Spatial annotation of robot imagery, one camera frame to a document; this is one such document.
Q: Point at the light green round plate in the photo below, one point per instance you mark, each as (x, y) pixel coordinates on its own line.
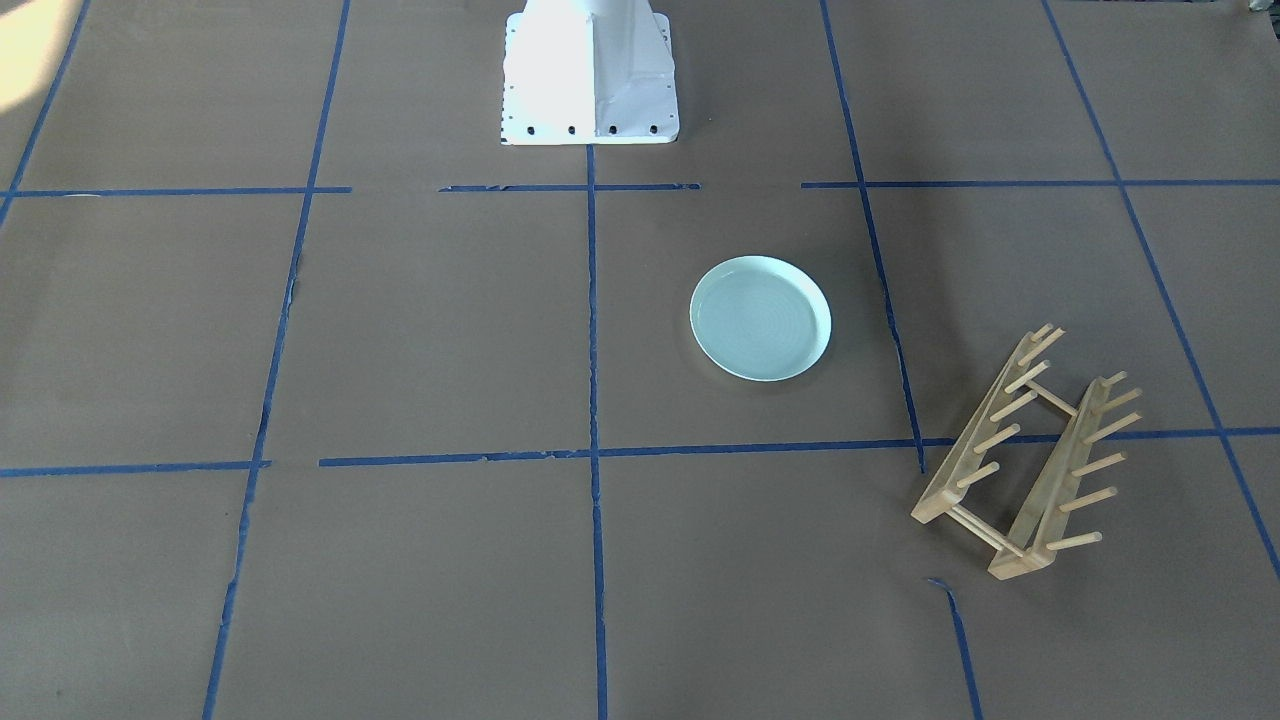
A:
(760, 319)

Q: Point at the wooden plate drying rack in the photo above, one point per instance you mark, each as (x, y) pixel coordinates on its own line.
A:
(1016, 473)

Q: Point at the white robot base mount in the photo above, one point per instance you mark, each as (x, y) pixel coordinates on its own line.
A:
(588, 73)

